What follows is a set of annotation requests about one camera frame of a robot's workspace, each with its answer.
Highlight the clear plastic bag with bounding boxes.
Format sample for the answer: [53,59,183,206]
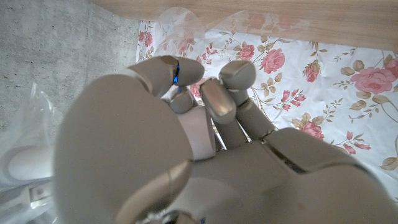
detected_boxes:
[0,6,312,224]

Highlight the floral rose backdrop cloth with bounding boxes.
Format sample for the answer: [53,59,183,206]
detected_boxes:
[135,20,398,202]

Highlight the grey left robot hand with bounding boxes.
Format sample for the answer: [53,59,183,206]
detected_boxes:
[53,55,398,224]

